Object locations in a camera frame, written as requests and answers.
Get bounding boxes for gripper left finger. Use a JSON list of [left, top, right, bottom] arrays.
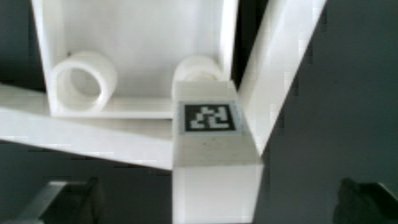
[[10, 178, 104, 224]]

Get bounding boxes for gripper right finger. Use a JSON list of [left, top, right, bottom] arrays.
[[334, 178, 398, 224]]

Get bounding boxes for white chair leg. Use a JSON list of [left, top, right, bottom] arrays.
[[172, 56, 262, 224]]

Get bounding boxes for white chair seat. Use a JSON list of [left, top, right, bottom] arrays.
[[30, 0, 239, 119]]

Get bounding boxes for white U-shaped obstacle fence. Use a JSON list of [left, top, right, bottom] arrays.
[[0, 0, 326, 170]]

